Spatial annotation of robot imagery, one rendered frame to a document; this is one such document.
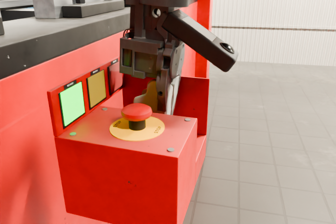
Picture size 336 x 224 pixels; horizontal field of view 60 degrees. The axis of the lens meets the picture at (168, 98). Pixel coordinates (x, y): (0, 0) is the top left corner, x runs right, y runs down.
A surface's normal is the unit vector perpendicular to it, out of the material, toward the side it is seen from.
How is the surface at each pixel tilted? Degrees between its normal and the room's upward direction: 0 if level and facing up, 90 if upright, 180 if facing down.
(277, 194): 0
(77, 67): 90
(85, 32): 90
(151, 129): 0
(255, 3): 90
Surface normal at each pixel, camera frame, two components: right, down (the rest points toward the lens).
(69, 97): 0.96, 0.11
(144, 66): -0.29, 0.35
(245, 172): 0.00, -0.93
